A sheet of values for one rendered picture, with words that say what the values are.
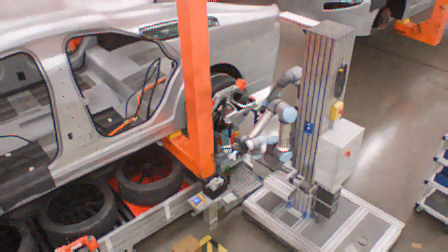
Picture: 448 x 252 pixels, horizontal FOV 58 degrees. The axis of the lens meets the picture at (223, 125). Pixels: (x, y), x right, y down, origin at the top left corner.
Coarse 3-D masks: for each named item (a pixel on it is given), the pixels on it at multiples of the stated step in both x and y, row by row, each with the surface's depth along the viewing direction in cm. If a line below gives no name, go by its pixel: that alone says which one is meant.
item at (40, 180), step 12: (48, 168) 331; (12, 180) 317; (24, 180) 322; (36, 180) 327; (48, 180) 333; (0, 192) 313; (12, 192) 318; (24, 192) 323; (36, 192) 330; (0, 204) 314; (12, 204) 322
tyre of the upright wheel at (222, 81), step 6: (216, 72) 410; (222, 72) 416; (210, 78) 399; (216, 78) 399; (222, 78) 399; (228, 78) 402; (234, 78) 409; (216, 84) 391; (222, 84) 393; (228, 84) 398; (234, 84) 404; (216, 90) 391; (186, 114) 409
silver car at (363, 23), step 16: (288, 0) 596; (304, 0) 572; (320, 0) 553; (336, 0) 540; (352, 0) 534; (368, 0) 533; (400, 0) 592; (416, 0) 609; (432, 0) 635; (304, 16) 586; (320, 16) 564; (336, 16) 551; (352, 16) 544; (368, 16) 546; (384, 16) 577; (400, 16) 605; (368, 32) 564
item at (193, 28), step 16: (176, 0) 287; (192, 0) 277; (192, 16) 284; (192, 32) 290; (192, 48) 297; (208, 48) 308; (192, 64) 306; (208, 64) 315; (192, 80) 316; (208, 80) 324; (192, 96) 326; (208, 96) 332; (192, 112) 338; (208, 112) 341; (192, 128) 350; (208, 128) 351; (192, 144) 364; (208, 144) 361; (192, 160) 376; (208, 160) 372
